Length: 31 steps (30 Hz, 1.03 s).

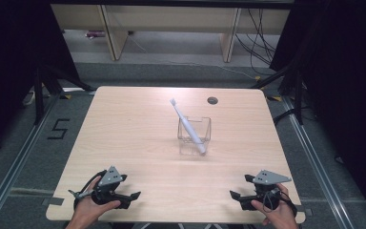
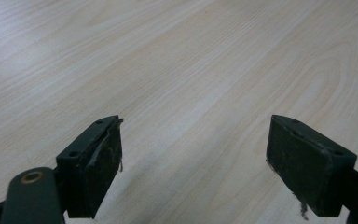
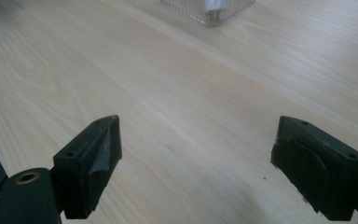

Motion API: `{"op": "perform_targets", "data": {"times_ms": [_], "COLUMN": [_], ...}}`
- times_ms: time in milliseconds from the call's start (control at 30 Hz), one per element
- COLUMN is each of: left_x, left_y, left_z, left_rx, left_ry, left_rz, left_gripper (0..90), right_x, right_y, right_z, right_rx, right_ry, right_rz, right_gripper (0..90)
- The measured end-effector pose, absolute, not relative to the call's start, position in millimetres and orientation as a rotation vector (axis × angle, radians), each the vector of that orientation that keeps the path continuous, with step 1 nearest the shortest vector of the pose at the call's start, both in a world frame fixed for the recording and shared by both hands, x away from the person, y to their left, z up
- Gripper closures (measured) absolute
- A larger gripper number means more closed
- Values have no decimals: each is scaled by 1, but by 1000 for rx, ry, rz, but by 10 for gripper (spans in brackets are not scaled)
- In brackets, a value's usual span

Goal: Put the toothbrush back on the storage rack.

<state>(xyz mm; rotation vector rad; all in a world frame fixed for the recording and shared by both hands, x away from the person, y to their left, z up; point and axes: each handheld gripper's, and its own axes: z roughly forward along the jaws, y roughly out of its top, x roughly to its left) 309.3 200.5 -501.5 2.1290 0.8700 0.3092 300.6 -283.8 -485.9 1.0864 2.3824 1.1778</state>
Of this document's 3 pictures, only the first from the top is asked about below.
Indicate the clear plastic container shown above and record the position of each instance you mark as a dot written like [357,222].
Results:
[184,149]

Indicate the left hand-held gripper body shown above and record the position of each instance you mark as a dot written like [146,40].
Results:
[105,193]

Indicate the person's right hand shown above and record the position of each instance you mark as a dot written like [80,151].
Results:
[281,216]

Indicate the person's left hand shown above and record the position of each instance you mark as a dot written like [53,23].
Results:
[87,211]

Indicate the black metal stand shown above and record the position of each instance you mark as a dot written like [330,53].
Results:
[38,95]
[298,95]

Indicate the small pink object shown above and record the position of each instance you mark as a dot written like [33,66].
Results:
[94,34]

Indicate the dark curtain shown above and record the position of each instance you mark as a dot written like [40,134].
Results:
[346,79]
[9,63]

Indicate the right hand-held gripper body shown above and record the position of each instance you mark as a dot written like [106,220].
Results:
[267,192]

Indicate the white electric toothbrush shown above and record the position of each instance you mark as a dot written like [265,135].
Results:
[187,125]

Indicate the grey floor tape patch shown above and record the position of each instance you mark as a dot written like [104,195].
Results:
[53,201]

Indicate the metal floor rail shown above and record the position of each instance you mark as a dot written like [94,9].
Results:
[314,165]
[16,165]

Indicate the light wooden desk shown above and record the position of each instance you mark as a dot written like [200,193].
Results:
[171,19]

